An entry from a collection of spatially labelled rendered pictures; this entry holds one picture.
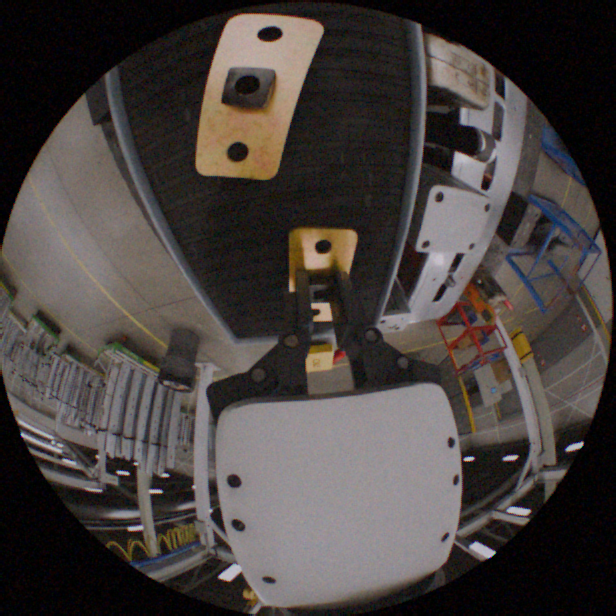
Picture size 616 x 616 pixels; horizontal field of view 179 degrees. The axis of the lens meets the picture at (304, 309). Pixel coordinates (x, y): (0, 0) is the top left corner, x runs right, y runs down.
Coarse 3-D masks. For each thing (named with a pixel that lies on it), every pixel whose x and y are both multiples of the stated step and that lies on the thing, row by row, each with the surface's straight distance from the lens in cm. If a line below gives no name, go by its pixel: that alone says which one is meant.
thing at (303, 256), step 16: (304, 240) 11; (336, 240) 11; (352, 240) 11; (304, 256) 12; (320, 256) 12; (336, 256) 12; (352, 256) 12; (320, 272) 12; (320, 288) 12; (320, 304) 15; (320, 320) 16
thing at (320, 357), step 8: (328, 344) 23; (312, 352) 23; (320, 352) 23; (328, 352) 23; (312, 360) 24; (320, 360) 25; (328, 360) 25; (312, 368) 27; (320, 368) 27; (328, 368) 28
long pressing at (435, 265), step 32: (512, 96) 47; (480, 128) 38; (512, 128) 46; (448, 160) 36; (512, 160) 47; (448, 256) 44; (480, 256) 52; (416, 288) 46; (448, 288) 53; (416, 320) 59
